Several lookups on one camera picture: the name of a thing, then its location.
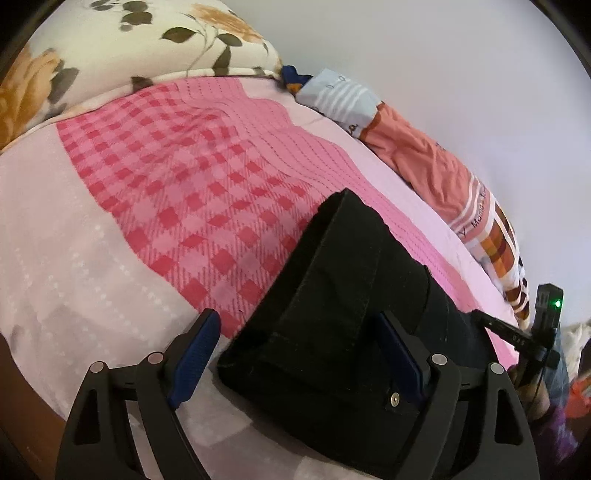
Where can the brown wooden bed frame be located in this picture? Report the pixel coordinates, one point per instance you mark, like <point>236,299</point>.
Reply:
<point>23,397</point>

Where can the bright orange cloth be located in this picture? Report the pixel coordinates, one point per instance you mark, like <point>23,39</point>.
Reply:
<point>581,397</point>

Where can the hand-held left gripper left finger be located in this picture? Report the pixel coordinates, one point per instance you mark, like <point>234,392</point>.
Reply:
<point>193,357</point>

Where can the black pants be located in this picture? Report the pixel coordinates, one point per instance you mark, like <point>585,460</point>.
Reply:
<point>351,318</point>

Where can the dark blue cloth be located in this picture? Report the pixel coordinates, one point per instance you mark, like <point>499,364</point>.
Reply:
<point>292,76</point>

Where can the pink checkered bed sheet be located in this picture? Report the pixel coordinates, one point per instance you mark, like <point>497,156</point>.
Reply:
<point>161,207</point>

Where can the person's right hand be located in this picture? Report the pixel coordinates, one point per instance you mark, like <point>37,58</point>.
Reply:
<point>533,392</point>

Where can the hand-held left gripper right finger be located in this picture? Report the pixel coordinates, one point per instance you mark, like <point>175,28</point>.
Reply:
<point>402,355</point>

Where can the orange striped quilt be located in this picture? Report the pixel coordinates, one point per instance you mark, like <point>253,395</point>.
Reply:
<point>443,184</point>

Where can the purple patterned clothing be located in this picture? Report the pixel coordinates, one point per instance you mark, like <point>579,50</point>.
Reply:
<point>556,429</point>

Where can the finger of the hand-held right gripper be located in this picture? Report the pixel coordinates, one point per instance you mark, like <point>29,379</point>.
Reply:
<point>498,328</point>

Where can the floral cream pillow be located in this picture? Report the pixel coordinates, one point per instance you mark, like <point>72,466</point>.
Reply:
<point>115,50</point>

